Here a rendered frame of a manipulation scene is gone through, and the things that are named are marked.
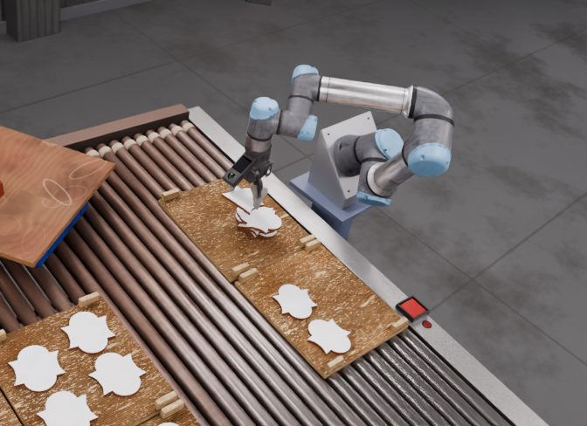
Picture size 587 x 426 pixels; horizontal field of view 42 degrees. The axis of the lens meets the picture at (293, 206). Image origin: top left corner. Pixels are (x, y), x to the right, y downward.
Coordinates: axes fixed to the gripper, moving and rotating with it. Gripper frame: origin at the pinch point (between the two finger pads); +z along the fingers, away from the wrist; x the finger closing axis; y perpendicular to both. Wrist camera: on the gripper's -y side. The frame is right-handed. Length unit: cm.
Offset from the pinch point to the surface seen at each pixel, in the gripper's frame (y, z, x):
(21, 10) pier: 115, 84, 264
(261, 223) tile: 1.9, 6.0, -7.5
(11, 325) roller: -73, 15, 15
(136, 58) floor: 161, 106, 211
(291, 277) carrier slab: -3.0, 12.9, -25.1
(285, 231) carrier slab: 11.8, 12.9, -10.8
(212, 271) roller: -17.9, 15.2, -6.2
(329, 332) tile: -13, 12, -47
